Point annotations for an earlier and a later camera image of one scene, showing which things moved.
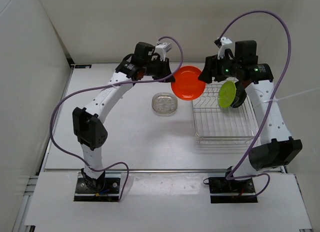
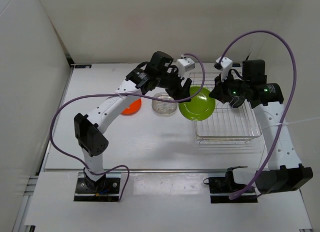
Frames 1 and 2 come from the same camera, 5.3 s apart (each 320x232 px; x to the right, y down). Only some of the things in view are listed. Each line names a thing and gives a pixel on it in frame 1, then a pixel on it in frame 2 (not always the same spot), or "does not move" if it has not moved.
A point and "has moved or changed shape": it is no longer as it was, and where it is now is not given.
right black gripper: (212, 63) -> (219, 92)
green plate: (226, 94) has moved or changed shape
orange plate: (187, 86) -> (133, 109)
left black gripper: (164, 68) -> (179, 92)
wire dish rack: (214, 124) does not move
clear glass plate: (164, 104) does not move
